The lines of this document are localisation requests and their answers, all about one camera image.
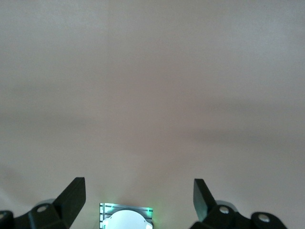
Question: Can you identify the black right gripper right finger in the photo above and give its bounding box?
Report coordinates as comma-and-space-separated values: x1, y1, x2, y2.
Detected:
193, 178, 286, 229

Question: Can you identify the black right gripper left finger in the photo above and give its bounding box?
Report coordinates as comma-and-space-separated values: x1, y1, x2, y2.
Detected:
0, 177, 86, 229

